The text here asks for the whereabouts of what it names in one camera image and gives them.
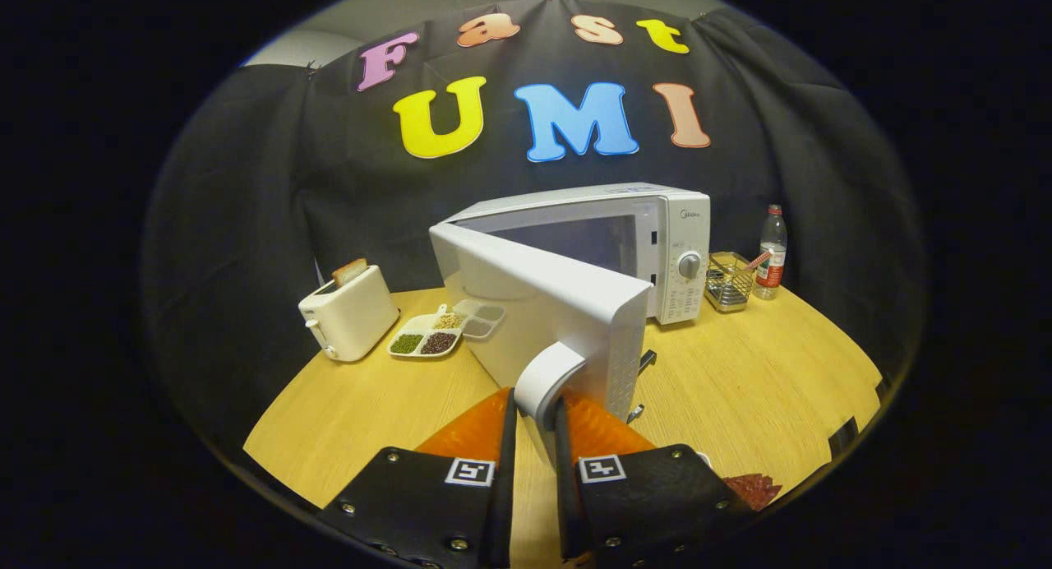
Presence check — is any white divided tray with beans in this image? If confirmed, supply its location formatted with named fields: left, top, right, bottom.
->
left=387, top=304, right=466, bottom=359

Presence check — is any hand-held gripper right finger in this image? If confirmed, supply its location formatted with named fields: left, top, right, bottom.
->
left=552, top=388, right=761, bottom=566

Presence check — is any metal wire basket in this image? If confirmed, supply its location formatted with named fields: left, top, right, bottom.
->
left=705, top=252, right=755, bottom=313

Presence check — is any clear plastic water bottle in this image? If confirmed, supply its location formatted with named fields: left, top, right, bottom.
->
left=754, top=205, right=788, bottom=300

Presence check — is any white toaster oven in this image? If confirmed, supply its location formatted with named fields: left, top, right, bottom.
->
left=429, top=183, right=712, bottom=467

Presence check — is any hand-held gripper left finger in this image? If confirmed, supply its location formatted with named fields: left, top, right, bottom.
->
left=316, top=388, right=519, bottom=569

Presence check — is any cream toaster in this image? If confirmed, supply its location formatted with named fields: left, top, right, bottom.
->
left=298, top=265, right=400, bottom=363

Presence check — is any reddish brown meat piece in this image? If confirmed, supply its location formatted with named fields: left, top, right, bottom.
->
left=723, top=473, right=783, bottom=511

